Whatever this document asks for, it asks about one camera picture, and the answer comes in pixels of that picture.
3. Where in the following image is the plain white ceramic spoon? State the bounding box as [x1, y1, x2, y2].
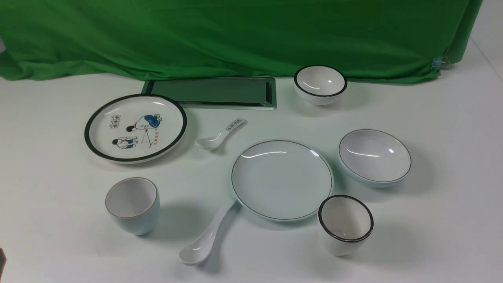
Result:
[178, 198, 237, 266]

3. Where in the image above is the small printed white spoon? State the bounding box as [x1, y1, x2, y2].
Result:
[195, 118, 247, 151]

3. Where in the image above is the pale green shallow bowl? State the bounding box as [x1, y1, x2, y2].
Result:
[338, 129, 412, 188]

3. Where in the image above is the small black-rimmed white bowl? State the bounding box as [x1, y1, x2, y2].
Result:
[294, 65, 347, 106]

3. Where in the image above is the black-rimmed white cup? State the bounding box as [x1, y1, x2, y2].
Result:
[318, 195, 375, 257]

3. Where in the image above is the illustrated black-rimmed white plate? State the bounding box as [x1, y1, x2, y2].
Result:
[83, 94, 187, 164]

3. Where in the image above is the metal table cable hatch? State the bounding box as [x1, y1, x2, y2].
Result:
[141, 77, 277, 110]

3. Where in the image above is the pale green cup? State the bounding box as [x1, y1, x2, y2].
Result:
[105, 177, 160, 236]

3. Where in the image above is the pale green flat plate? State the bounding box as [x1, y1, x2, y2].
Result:
[230, 140, 335, 222]

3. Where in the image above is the blue binder clip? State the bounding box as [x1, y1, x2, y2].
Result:
[430, 56, 451, 71]

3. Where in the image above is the green backdrop cloth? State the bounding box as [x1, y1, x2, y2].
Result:
[0, 0, 482, 84]

